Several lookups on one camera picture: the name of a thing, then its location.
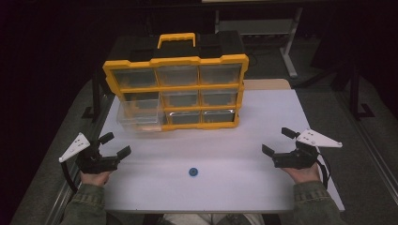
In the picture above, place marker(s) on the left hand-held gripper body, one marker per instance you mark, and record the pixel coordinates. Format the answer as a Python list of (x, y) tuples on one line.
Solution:
[(94, 162)]

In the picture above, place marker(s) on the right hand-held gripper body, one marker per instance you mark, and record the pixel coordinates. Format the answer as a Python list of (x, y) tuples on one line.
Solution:
[(297, 159)]

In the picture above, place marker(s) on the person's left hand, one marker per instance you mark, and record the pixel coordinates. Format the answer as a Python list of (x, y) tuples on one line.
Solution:
[(95, 179)]

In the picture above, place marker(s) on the person's right hand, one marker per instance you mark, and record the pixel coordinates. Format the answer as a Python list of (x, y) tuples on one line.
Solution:
[(303, 175)]

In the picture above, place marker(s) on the transparent plastic drawer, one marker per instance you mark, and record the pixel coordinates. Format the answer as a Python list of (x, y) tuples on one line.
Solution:
[(140, 118)]

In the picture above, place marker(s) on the black metal stand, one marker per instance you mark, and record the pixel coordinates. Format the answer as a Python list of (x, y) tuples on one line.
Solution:
[(95, 100), (355, 97)]

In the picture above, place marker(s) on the tan wooden board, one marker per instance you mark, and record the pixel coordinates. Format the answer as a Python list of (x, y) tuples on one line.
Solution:
[(266, 84)]

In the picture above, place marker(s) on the set of clear organizer drawers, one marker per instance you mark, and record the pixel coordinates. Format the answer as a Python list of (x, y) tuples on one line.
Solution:
[(184, 98)]

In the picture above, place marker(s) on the yellow and black organizer cabinet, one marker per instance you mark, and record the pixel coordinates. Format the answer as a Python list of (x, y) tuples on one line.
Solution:
[(200, 86)]

